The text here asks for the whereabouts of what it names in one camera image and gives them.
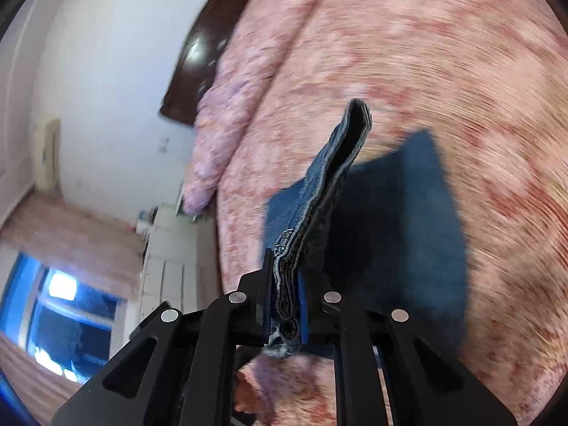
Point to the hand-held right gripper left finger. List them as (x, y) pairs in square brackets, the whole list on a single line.
[(268, 306)]

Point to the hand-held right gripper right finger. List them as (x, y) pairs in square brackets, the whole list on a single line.
[(303, 313)]

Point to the blue denim pants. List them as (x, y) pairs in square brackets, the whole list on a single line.
[(399, 230)]

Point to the white nightstand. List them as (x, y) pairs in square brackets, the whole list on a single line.
[(177, 266)]

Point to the pink floral quilt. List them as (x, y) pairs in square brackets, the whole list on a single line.
[(230, 120)]

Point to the dark wooden headboard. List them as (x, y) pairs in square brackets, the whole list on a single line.
[(195, 66)]

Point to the white air conditioner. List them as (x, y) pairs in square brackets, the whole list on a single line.
[(46, 155)]

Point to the bed with wooden headboard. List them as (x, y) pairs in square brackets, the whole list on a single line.
[(443, 75)]

